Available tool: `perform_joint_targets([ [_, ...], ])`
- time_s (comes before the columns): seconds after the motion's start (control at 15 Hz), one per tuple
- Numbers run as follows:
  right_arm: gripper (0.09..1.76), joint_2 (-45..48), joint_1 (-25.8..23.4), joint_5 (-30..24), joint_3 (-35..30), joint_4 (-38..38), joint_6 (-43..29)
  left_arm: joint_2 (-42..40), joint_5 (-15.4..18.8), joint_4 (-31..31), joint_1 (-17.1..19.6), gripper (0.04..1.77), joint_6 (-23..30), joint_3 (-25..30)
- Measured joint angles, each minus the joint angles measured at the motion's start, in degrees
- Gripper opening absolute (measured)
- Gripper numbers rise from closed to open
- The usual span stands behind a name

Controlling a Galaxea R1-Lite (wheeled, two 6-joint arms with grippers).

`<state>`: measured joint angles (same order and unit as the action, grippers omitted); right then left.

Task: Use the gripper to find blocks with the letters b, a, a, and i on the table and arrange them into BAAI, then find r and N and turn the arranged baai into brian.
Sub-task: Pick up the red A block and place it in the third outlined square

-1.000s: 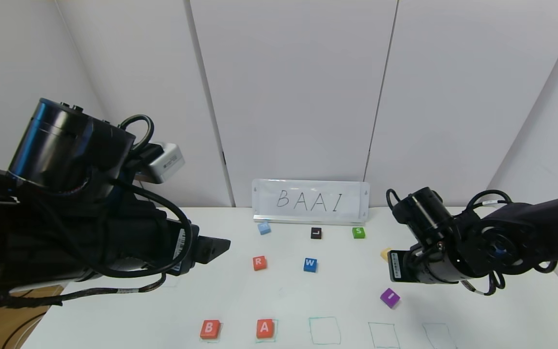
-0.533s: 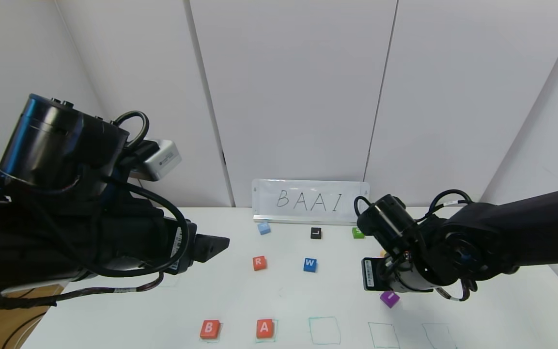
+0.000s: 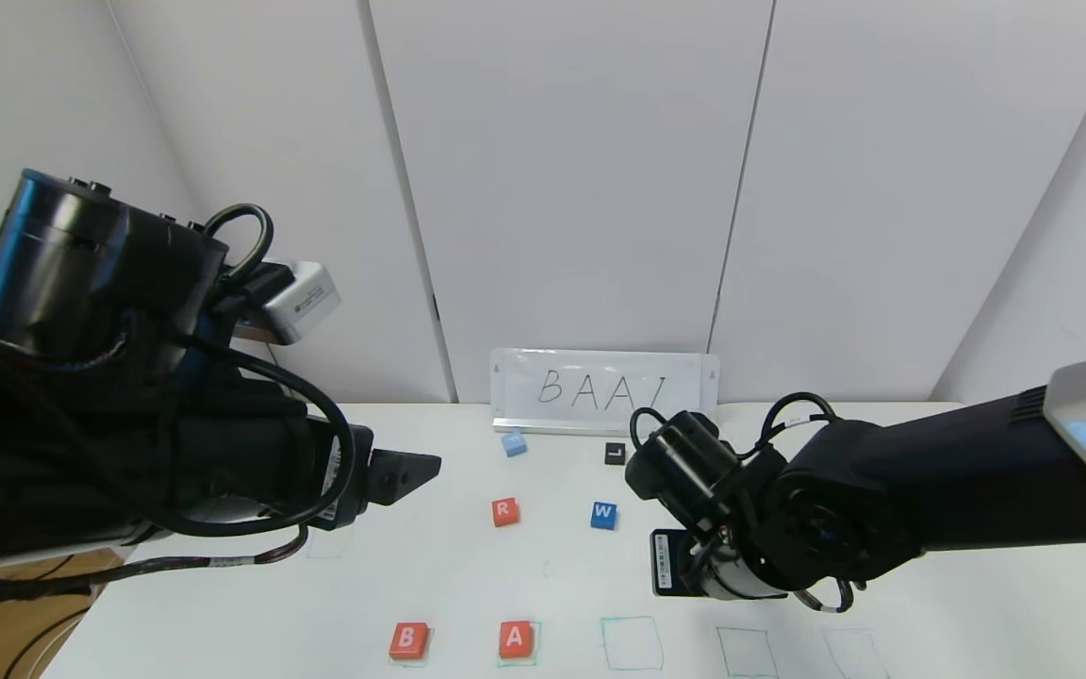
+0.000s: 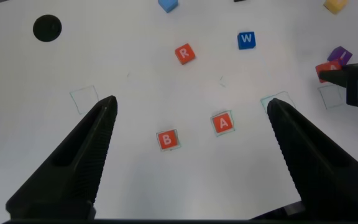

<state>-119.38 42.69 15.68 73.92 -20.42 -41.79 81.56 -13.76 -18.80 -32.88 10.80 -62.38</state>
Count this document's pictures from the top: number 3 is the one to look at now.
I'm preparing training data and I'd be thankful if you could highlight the black left wrist camera cable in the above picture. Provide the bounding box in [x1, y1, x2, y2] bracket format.
[180, 203, 357, 538]

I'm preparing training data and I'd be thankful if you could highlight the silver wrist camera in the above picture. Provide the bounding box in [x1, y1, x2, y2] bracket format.
[260, 261, 343, 346]
[694, 555, 789, 603]

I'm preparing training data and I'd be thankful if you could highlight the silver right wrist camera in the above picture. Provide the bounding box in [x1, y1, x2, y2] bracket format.
[694, 555, 789, 603]

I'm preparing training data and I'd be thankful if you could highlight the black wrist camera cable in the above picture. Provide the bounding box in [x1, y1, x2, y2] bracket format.
[180, 203, 357, 538]
[630, 391, 869, 614]

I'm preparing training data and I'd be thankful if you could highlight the black floor cable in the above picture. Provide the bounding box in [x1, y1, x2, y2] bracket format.
[1, 611, 91, 679]

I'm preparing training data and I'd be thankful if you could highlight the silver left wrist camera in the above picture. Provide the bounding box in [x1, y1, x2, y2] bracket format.
[260, 261, 343, 346]

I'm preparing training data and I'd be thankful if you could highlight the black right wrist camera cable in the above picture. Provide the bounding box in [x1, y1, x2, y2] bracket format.
[630, 391, 869, 614]

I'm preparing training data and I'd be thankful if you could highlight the orange B letter block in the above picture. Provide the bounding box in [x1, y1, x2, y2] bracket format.
[388, 621, 430, 661]

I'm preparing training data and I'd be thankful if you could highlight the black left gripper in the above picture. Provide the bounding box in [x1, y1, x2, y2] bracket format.
[225, 414, 442, 532]

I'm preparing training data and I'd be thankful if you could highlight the orange A letter block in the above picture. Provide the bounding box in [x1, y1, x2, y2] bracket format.
[498, 620, 535, 660]

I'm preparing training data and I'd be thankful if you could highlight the white BAAI sign card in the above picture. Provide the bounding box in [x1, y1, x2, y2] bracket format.
[491, 350, 720, 439]

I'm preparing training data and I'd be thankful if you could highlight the braided left arm cable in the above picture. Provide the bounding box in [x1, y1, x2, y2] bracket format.
[0, 528, 310, 601]

